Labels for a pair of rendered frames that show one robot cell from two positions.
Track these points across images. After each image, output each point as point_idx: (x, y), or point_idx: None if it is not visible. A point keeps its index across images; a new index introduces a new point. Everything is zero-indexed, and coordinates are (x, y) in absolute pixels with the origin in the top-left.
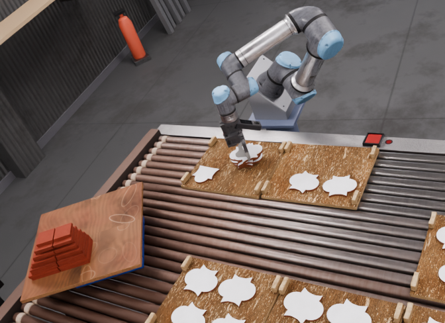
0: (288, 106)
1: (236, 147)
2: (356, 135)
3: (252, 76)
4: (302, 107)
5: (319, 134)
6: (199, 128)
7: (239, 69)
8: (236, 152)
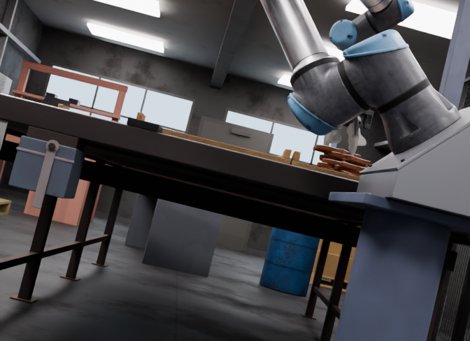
0: (364, 172)
1: (368, 161)
2: (177, 137)
3: (466, 110)
4: (348, 198)
5: (250, 154)
6: None
7: (367, 10)
8: (340, 135)
